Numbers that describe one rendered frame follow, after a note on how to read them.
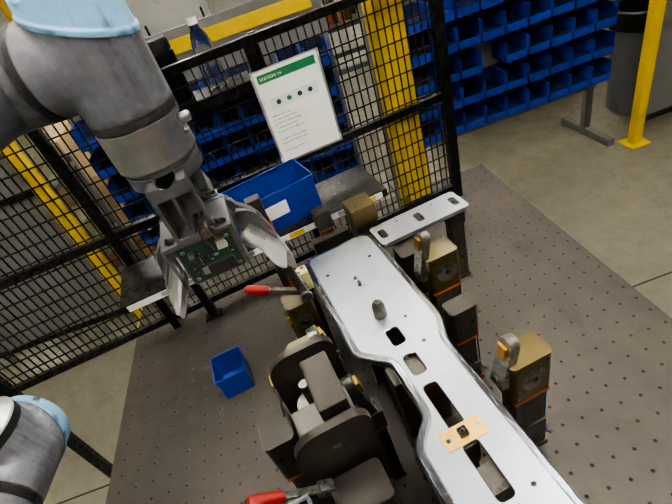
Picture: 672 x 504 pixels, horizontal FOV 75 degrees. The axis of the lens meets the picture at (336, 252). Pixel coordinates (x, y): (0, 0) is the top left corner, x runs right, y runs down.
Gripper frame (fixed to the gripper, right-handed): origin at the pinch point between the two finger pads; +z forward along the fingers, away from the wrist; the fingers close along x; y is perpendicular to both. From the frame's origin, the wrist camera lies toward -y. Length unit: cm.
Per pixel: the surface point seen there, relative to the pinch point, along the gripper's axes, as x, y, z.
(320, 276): 13, -46, 45
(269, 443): -9.2, -0.5, 35.3
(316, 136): 32, -92, 28
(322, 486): -2.4, 11.5, 33.1
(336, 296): 15, -36, 45
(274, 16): 52, -211, 12
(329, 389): 4.6, 2.3, 24.4
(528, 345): 42, 3, 39
